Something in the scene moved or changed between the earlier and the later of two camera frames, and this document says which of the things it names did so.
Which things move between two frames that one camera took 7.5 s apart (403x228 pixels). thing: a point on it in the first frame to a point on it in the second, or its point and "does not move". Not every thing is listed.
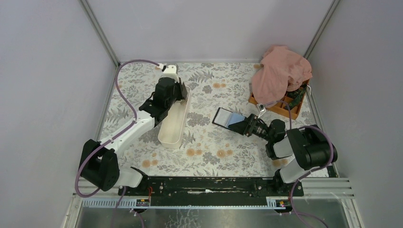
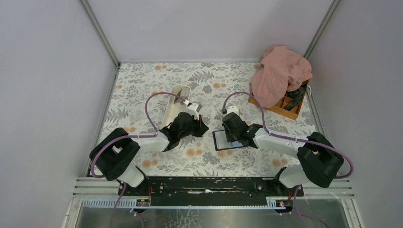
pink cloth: [283, 71] does not move
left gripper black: [182, 90] to [195, 126]
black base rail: [211, 192] does not move
